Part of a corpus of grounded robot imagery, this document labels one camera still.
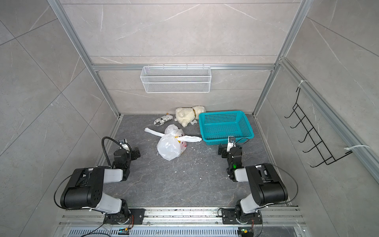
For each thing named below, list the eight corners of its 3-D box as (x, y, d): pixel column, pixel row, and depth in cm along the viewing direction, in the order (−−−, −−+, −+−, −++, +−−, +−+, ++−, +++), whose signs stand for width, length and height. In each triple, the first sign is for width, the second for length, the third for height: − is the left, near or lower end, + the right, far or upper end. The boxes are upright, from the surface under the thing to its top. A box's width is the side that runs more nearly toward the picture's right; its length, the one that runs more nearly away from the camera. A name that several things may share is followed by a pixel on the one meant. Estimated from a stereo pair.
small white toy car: (156, 127, 113) (155, 124, 110) (153, 123, 116) (152, 120, 113) (172, 119, 119) (172, 116, 116) (170, 115, 121) (169, 112, 118)
